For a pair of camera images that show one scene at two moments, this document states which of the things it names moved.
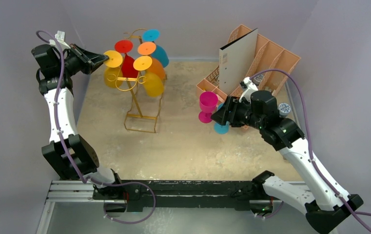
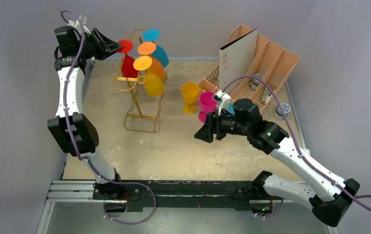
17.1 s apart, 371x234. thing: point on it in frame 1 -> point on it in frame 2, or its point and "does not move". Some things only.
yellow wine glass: [113, 72] -> [190, 91]
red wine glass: [125, 47] does not move
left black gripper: [87, 67] -> [112, 46]
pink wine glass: [208, 102] does not move
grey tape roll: [283, 108] does not move
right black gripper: [231, 111] -> [218, 126]
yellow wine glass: [154, 85] does not move
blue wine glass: [160, 53] does not move
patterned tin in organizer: [258, 79] does not move
